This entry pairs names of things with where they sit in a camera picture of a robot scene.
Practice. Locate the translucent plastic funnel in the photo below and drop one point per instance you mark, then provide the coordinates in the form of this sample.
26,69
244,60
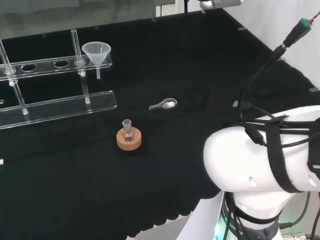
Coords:
96,53

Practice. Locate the clear glass weighing funnel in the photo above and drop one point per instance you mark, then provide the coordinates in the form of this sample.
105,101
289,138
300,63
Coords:
167,103

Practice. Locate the clear acrylic funnel stand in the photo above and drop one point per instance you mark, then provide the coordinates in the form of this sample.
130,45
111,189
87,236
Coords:
62,110

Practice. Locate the small round-bottom glass flask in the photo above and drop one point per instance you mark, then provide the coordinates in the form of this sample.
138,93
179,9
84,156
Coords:
127,135

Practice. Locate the black bench cloth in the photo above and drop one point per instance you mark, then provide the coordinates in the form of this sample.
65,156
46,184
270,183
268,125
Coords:
175,162

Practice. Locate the black tripod pole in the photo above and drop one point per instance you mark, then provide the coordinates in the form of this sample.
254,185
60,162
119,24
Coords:
185,5

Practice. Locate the grey metal fixture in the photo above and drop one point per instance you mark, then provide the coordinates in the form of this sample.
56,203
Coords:
220,3

